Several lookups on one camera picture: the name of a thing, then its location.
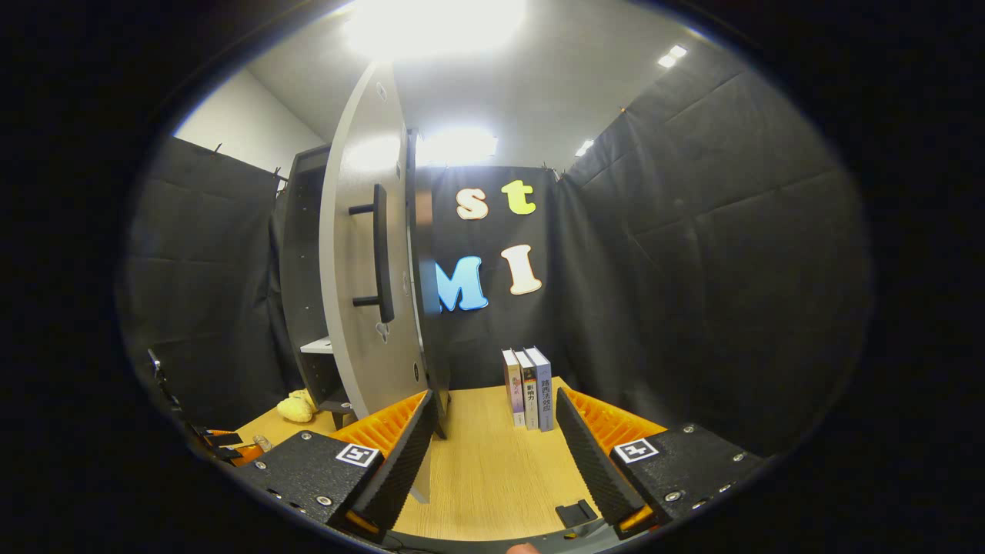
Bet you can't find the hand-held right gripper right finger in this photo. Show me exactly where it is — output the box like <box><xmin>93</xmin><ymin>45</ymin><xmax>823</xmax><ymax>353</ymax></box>
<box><xmin>556</xmin><ymin>387</ymin><xmax>764</xmax><ymax>541</ymax></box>

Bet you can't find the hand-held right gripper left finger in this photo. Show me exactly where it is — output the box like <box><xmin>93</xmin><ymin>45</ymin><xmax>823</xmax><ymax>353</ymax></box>
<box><xmin>235</xmin><ymin>389</ymin><xmax>438</xmax><ymax>543</ymax></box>

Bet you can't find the grey cabinet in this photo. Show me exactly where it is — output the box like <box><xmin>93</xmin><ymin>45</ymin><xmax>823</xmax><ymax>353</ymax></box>
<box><xmin>279</xmin><ymin>145</ymin><xmax>362</xmax><ymax>430</ymax></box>

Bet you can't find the black door handle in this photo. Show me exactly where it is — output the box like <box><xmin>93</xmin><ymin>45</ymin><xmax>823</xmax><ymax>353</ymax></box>
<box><xmin>349</xmin><ymin>183</ymin><xmax>396</xmax><ymax>324</ymax></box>

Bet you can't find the white cabinet door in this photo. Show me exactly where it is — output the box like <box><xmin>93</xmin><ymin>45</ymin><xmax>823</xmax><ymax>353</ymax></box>
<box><xmin>319</xmin><ymin>62</ymin><xmax>451</xmax><ymax>505</ymax></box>

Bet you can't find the cream plush toy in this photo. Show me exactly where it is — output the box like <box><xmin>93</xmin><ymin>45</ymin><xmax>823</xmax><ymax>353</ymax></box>
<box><xmin>277</xmin><ymin>389</ymin><xmax>318</xmax><ymax>424</ymax></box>

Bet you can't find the grey blue book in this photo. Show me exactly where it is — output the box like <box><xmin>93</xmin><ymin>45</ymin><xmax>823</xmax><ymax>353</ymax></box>
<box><xmin>525</xmin><ymin>346</ymin><xmax>555</xmax><ymax>433</ymax></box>

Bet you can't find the black backdrop cloth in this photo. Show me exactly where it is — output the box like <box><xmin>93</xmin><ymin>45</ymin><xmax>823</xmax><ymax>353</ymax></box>
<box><xmin>115</xmin><ymin>58</ymin><xmax>874</xmax><ymax>462</ymax></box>

